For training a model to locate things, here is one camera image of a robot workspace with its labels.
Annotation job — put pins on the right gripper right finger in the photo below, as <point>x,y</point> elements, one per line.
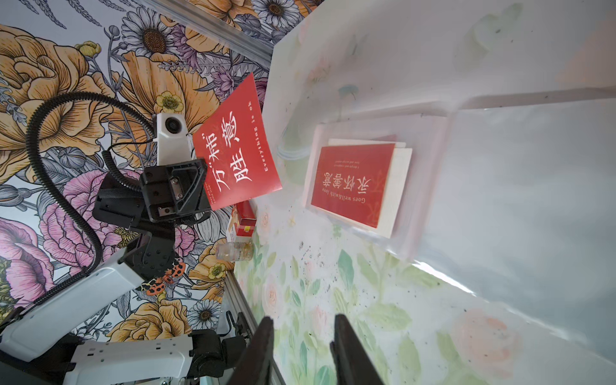
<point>352,364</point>

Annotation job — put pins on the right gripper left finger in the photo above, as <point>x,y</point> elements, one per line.
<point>255,365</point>

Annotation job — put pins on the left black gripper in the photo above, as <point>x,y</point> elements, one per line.
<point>161,194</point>

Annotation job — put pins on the red card with white characters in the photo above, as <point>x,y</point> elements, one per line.
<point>234,146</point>

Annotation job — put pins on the red landscape greeting card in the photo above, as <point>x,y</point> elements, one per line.
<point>350,181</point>

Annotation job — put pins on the pink photo album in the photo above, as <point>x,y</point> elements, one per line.
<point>516,204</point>

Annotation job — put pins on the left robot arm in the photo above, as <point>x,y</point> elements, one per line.
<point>149,344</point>

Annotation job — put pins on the red and white box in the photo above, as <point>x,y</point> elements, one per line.
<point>242,223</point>

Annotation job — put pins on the small plastic bottle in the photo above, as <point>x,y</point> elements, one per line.
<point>235,251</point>

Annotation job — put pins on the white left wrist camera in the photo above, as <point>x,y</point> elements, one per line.
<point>174,145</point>

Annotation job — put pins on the aluminium rail frame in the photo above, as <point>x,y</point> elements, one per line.
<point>235,301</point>

